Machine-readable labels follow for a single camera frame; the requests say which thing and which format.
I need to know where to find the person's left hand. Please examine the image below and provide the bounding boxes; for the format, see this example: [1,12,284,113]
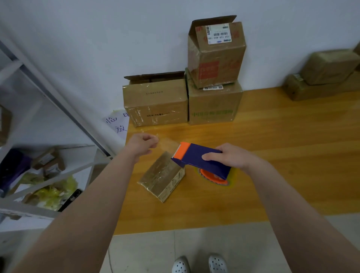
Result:
[124,132,160,161]

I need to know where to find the person's right hand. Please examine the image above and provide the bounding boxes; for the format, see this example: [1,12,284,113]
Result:
[202,143,257,174]

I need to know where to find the blue orange tape dispenser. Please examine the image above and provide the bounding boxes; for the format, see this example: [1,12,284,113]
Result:
[171,142,234,187]

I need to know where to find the small box with white label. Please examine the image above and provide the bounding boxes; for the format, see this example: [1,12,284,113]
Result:
[137,151,186,203]

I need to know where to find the stack of cardboard boxes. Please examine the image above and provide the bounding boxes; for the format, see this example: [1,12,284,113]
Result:
[122,15,247,127]

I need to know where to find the box barcode label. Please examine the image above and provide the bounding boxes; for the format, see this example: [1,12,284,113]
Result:
[283,72,360,102]

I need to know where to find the small open-flap cardboard box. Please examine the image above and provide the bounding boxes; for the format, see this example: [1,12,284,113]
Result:
[301,49,360,86]

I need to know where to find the person's left forearm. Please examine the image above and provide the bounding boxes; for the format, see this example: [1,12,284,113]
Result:
[14,149,138,273]

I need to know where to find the person's right forearm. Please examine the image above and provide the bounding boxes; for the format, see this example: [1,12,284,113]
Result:
[244,160,360,273]

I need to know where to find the wooden table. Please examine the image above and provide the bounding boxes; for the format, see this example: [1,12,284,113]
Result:
[114,85,360,236]

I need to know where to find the black mobile phone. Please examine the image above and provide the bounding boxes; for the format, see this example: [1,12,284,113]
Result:
[58,189,83,213]

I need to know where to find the small open carton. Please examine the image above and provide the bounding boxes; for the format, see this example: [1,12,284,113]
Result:
[31,147,65,178]

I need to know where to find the yellow plastic bag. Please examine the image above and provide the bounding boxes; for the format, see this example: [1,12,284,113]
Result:
[22,175,78,212]

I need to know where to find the grey metal shelf rack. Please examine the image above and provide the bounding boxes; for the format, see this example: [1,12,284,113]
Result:
[0,36,113,220]

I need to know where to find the dark blue bag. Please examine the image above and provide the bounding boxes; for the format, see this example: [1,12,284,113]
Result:
[0,148,32,195]

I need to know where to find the large worn shelf carton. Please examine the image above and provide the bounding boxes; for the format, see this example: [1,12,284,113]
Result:
[0,106,13,144]

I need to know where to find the white paper wall sign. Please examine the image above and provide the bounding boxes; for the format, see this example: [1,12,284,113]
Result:
[103,109,130,141]

